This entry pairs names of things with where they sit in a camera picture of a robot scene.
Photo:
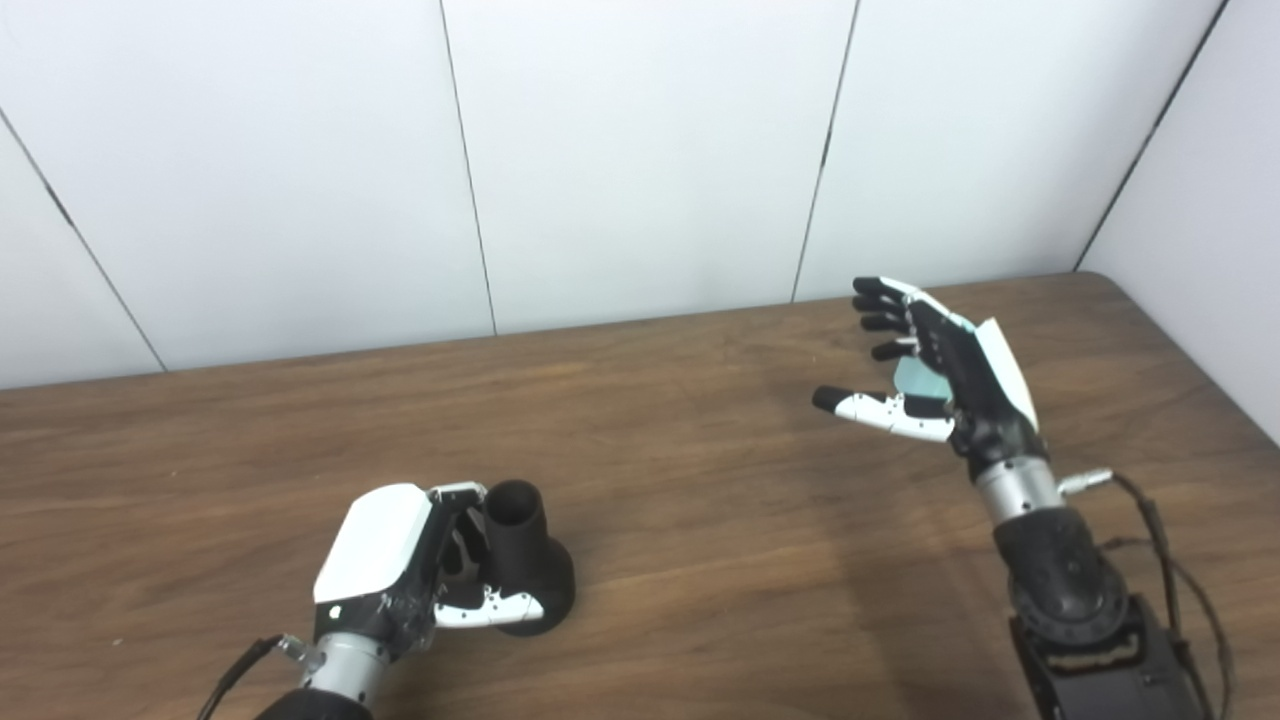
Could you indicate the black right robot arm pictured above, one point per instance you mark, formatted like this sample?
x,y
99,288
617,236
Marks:
x,y
1070,590

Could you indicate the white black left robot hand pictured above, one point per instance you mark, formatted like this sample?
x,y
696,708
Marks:
x,y
375,545

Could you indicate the black funnel-shaped nozzle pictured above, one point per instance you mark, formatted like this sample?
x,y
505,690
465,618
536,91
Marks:
x,y
530,560

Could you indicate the light blue cylinder cup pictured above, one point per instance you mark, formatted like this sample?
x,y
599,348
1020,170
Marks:
x,y
918,380

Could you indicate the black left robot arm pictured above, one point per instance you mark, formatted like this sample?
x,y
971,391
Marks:
x,y
345,670

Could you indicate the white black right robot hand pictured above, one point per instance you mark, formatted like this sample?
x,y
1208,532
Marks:
x,y
985,400

